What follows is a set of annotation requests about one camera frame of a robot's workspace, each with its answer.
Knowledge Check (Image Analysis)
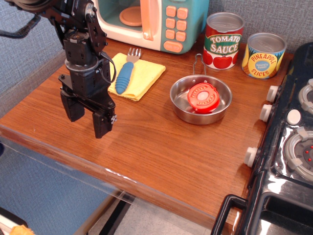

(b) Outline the yellow cloth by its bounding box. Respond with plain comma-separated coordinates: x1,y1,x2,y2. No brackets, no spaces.
108,59,166,101

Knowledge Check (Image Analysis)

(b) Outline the orange plush toy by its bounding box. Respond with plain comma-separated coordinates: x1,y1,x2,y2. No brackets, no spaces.
10,225,34,235

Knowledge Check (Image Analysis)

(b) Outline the teal toy microwave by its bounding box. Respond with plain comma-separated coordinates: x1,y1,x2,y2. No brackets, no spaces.
94,0,209,54

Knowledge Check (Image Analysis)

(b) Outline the small steel pan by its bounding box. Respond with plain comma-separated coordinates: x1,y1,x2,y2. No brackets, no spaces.
169,53,233,126

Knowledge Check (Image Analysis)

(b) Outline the blue handled fork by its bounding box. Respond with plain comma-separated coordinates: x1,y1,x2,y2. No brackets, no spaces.
115,48,141,94

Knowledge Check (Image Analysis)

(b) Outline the pineapple slices can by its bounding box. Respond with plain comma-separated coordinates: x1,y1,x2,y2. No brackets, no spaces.
242,32,287,79

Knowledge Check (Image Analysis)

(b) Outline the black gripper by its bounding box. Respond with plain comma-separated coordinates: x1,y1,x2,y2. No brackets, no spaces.
59,58,116,139

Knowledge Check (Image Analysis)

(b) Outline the black toy stove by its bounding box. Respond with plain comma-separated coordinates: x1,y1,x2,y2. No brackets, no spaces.
211,43,313,235

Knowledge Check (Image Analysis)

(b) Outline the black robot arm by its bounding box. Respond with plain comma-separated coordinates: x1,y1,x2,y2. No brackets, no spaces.
0,0,116,139

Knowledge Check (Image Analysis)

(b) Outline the tomato sauce can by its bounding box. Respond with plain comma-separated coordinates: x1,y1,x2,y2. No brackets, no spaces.
202,12,245,70

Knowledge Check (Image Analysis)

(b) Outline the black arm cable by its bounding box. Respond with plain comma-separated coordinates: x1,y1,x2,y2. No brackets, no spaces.
0,14,42,39

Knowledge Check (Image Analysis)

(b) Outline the red toy tomato slice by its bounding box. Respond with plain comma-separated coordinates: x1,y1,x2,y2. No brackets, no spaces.
187,83,220,114

